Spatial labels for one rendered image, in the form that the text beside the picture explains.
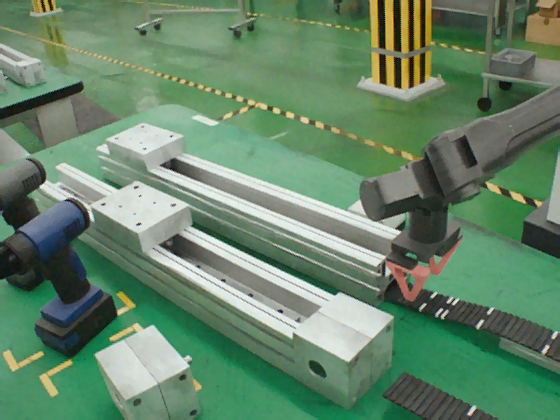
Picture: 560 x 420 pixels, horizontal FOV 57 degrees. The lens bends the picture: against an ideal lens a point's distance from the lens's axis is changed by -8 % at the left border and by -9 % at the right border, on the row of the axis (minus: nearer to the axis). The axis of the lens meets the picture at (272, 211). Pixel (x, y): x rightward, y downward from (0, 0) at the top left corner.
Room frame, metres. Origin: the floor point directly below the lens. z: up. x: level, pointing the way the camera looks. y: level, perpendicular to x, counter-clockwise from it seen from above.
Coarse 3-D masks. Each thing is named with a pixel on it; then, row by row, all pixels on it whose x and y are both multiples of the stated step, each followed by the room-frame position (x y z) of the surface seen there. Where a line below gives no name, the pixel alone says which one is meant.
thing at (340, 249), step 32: (192, 160) 1.09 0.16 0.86; (192, 192) 0.96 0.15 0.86; (224, 192) 0.98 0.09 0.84; (256, 192) 0.94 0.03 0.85; (288, 192) 0.90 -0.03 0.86; (224, 224) 0.90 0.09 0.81; (256, 224) 0.85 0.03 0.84; (288, 224) 0.79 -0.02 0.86; (320, 224) 0.83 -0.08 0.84; (352, 224) 0.78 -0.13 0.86; (288, 256) 0.79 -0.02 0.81; (320, 256) 0.73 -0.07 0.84; (352, 256) 0.69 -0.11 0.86; (384, 256) 0.67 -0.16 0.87; (352, 288) 0.69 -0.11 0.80; (384, 288) 0.67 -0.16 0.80
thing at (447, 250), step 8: (456, 232) 0.65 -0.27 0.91; (448, 240) 0.63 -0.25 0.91; (456, 240) 0.65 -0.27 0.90; (448, 248) 0.63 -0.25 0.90; (456, 248) 0.66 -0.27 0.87; (440, 256) 0.62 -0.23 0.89; (448, 256) 0.66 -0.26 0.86; (432, 264) 0.68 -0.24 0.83; (440, 264) 0.67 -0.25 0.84; (432, 272) 0.68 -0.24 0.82
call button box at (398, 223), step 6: (354, 204) 0.88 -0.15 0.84; (360, 204) 0.88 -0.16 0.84; (348, 210) 0.87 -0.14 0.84; (354, 210) 0.86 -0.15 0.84; (360, 210) 0.85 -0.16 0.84; (360, 216) 0.85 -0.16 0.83; (366, 216) 0.84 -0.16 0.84; (396, 216) 0.84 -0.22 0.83; (402, 216) 0.86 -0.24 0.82; (378, 222) 0.82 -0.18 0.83; (384, 222) 0.81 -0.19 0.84; (390, 222) 0.83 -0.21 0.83; (396, 222) 0.84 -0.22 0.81; (402, 222) 0.86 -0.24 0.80; (396, 228) 0.84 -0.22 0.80; (402, 228) 0.86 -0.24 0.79
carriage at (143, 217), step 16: (128, 192) 0.90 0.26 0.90; (144, 192) 0.89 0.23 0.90; (160, 192) 0.88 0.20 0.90; (96, 208) 0.85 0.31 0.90; (112, 208) 0.84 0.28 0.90; (128, 208) 0.84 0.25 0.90; (144, 208) 0.83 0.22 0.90; (160, 208) 0.82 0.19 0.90; (176, 208) 0.82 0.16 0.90; (96, 224) 0.86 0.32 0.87; (112, 224) 0.81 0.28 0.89; (128, 224) 0.78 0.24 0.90; (144, 224) 0.78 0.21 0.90; (160, 224) 0.78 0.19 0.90; (176, 224) 0.80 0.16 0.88; (128, 240) 0.78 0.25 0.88; (144, 240) 0.76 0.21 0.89; (160, 240) 0.78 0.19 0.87
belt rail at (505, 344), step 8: (504, 344) 0.53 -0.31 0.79; (512, 344) 0.52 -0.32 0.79; (512, 352) 0.52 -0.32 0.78; (520, 352) 0.51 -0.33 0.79; (528, 352) 0.51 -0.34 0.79; (536, 352) 0.49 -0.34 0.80; (528, 360) 0.50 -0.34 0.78; (536, 360) 0.49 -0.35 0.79; (544, 360) 0.48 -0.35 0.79; (552, 360) 0.48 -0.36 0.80; (552, 368) 0.47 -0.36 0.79
